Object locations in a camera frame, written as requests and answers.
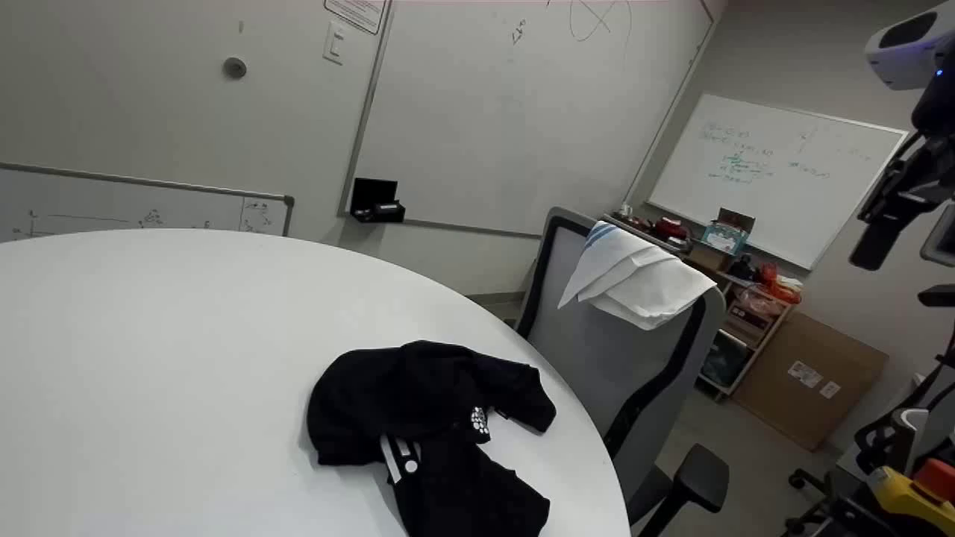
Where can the white towel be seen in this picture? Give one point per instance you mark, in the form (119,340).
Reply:
(633,279)

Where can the yellow red tool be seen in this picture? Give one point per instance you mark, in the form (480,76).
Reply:
(922,499)

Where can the cluttered wooden shelf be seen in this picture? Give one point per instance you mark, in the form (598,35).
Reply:
(752,314)

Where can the black marker tray box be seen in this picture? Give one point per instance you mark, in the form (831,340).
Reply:
(373,202)

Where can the black garment on table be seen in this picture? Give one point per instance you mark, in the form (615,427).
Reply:
(421,414)

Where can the grey office chair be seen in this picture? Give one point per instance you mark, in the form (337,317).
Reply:
(630,384)

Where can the low whiteboard left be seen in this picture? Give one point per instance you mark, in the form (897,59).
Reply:
(40,202)

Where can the large wall whiteboard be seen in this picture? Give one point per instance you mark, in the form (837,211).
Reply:
(492,112)

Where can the brown cardboard box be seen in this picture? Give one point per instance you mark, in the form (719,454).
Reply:
(806,379)

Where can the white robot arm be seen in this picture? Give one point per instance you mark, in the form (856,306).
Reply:
(916,56)

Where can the small whiteboard right wall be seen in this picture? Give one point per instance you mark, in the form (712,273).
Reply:
(794,175)

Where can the round wall knob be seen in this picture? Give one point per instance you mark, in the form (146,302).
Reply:
(234,69)

